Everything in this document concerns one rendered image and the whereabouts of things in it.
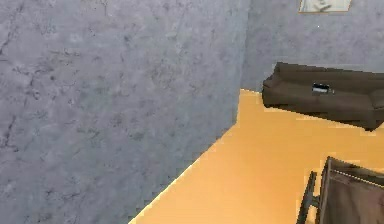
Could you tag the black and white remote control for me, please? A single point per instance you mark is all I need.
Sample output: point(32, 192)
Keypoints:
point(321, 88)

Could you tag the dark brown sofa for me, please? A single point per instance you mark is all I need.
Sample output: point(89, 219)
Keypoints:
point(346, 98)

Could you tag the framed wall picture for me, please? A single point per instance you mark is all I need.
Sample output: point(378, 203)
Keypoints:
point(325, 5)

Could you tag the brown chair with black frame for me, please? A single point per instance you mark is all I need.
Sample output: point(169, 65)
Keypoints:
point(350, 196)

